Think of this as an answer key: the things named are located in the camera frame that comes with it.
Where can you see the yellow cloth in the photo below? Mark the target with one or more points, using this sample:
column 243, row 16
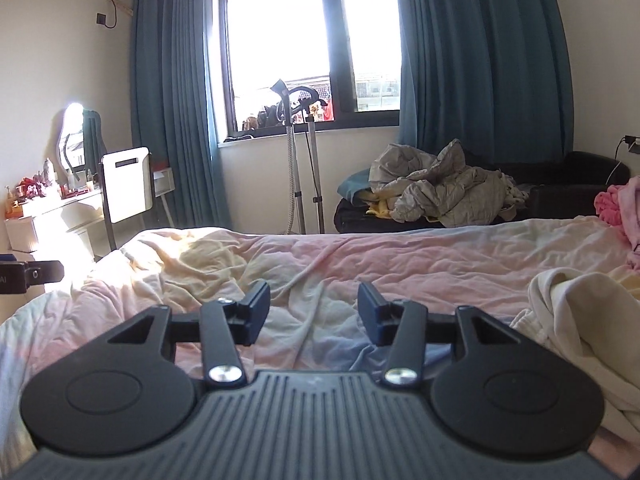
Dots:
column 380, row 207

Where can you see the white dressing table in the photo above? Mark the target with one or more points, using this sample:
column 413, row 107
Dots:
column 50, row 225

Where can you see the white wall box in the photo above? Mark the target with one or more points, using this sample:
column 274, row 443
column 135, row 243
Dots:
column 164, row 181

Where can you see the teal curtain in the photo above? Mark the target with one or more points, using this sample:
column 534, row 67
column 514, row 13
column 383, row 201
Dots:
column 480, row 60
column 170, row 110

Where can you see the cream white sweatshirt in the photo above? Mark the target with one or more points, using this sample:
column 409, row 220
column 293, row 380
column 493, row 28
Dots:
column 580, row 320

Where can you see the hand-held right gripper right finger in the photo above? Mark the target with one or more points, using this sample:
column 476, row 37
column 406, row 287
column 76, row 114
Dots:
column 372, row 312

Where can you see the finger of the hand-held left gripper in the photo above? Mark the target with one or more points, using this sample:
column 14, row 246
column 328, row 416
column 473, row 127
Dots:
column 45, row 271

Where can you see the light pink fluffy garment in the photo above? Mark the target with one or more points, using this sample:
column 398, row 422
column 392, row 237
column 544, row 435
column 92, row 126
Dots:
column 631, row 200

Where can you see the white chair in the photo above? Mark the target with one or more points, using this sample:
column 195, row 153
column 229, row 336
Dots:
column 127, row 185

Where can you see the dark framed window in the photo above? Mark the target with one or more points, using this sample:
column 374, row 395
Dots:
column 280, row 50

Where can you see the wavy edged mirror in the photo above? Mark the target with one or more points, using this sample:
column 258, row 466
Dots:
column 70, row 135

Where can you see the black wall socket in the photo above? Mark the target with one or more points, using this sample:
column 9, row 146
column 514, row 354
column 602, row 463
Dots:
column 101, row 18

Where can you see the black sofa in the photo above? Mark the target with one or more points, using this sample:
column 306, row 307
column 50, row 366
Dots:
column 575, row 185

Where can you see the black wall charger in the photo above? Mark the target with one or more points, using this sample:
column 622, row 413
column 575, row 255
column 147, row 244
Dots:
column 632, row 144

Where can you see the hot pink cloth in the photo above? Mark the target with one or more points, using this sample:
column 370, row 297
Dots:
column 607, row 205

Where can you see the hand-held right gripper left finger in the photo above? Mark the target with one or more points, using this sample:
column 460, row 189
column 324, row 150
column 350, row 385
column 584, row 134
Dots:
column 256, row 310

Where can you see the cluster of cosmetic bottles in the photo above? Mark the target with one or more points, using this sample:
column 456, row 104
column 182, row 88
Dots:
column 35, row 187

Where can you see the garment steamer stand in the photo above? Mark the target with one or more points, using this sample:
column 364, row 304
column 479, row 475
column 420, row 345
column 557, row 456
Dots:
column 300, row 170

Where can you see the teal pillow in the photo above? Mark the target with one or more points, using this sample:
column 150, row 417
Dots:
column 355, row 186

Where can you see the grey crumpled quilt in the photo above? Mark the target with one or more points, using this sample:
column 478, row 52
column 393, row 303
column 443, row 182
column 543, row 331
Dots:
column 450, row 185

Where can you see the pastel bed sheet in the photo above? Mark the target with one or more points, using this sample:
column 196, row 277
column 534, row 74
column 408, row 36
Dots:
column 350, row 260

